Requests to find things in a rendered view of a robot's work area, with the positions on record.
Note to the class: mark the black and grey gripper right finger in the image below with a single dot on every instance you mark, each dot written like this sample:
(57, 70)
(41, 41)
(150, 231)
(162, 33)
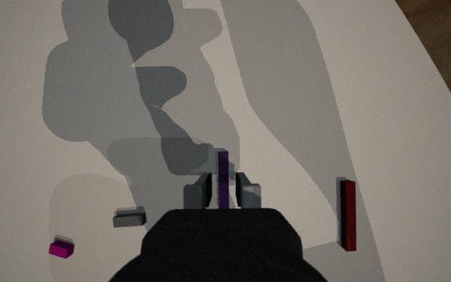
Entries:
(248, 195)

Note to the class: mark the dark grey rectangular block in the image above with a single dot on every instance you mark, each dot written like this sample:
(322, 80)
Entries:
(133, 219)

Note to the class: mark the purple rectangular bar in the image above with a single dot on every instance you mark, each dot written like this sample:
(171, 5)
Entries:
(223, 179)

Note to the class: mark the small magenta block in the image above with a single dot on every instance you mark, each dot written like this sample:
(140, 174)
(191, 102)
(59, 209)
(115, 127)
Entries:
(61, 249)

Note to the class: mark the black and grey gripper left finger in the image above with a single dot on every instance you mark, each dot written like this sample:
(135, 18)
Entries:
(198, 195)

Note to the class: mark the dark red rod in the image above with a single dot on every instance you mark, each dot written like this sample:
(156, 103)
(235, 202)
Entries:
(348, 215)

